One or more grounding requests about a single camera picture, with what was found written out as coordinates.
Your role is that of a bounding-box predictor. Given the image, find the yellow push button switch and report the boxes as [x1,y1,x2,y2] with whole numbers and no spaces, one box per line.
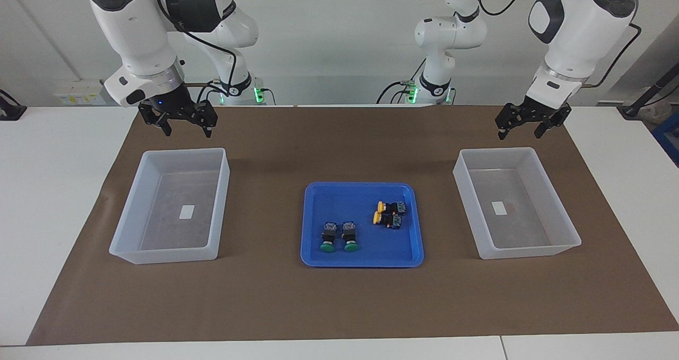
[372,212,403,230]
[377,200,408,216]

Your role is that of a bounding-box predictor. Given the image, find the green push button switch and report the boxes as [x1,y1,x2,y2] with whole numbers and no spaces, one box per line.
[320,221,338,253]
[341,221,360,252]

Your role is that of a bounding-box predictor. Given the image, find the translucent white plastic box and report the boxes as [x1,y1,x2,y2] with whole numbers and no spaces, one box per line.
[452,147,582,260]
[109,147,231,265]

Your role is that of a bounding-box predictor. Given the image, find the black stand pole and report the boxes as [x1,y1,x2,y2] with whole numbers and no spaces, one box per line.
[618,63,679,119]

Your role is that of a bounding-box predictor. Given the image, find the blue plastic tray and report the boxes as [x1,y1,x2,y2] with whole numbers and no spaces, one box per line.
[300,182,425,268]

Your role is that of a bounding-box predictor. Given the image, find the brown paper table mat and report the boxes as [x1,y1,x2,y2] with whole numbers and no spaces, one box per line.
[27,104,679,346]

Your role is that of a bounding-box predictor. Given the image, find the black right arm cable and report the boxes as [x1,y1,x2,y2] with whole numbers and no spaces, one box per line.
[156,0,239,106]

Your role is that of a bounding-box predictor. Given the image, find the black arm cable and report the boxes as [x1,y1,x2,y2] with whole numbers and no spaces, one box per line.
[156,0,239,106]
[475,0,642,89]

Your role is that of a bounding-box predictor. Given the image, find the black right base cables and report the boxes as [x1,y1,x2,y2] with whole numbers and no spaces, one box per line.
[196,82,276,106]

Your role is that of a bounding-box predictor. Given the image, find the black base cables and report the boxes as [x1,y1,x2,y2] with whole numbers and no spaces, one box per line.
[196,82,276,106]
[376,58,425,104]

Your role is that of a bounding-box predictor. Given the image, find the white wall socket box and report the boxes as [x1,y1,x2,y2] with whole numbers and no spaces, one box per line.
[53,79,107,106]

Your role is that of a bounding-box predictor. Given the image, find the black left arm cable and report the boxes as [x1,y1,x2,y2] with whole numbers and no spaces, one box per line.
[475,0,642,89]

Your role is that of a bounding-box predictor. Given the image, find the black left base cables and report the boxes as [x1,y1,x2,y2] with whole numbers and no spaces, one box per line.
[376,58,425,104]

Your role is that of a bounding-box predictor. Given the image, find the black clamp mount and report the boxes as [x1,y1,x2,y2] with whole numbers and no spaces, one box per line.
[0,89,27,121]

